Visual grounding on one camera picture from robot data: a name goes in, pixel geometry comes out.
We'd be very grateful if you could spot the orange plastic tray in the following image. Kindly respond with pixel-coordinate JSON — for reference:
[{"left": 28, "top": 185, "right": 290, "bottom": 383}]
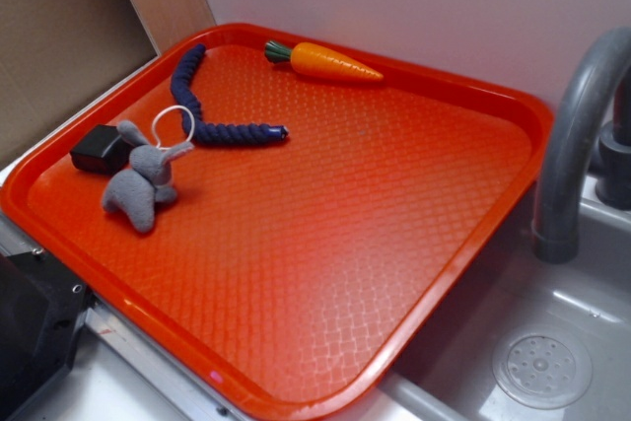
[{"left": 1, "top": 25, "right": 552, "bottom": 420}]

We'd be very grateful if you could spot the orange toy carrot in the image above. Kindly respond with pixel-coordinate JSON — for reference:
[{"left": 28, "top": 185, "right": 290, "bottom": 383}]
[{"left": 264, "top": 40, "right": 384, "bottom": 83}]

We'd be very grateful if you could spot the grey plush bunny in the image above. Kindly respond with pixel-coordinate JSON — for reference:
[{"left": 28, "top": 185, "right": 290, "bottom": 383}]
[{"left": 101, "top": 120, "right": 195, "bottom": 234}]

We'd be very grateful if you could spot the small black box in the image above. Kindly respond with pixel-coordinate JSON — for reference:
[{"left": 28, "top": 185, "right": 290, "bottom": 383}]
[{"left": 70, "top": 124, "right": 130, "bottom": 175}]

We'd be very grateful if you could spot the grey curved faucet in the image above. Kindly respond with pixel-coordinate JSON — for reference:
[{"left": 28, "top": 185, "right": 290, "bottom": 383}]
[{"left": 531, "top": 27, "right": 630, "bottom": 263}]

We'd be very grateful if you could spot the grey toy sink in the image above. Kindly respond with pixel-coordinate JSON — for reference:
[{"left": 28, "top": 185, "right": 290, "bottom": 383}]
[{"left": 379, "top": 178, "right": 631, "bottom": 421}]

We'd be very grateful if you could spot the brown cardboard panel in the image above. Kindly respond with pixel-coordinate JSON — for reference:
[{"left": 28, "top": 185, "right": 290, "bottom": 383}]
[{"left": 1, "top": 0, "right": 156, "bottom": 166}]

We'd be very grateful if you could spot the blue twisted rope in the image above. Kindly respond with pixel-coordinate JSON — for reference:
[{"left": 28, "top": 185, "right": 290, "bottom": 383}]
[{"left": 170, "top": 43, "right": 291, "bottom": 147}]

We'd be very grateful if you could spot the dark grey faucet handle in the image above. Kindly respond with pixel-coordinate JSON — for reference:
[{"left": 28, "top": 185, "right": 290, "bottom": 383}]
[{"left": 596, "top": 71, "right": 630, "bottom": 211}]

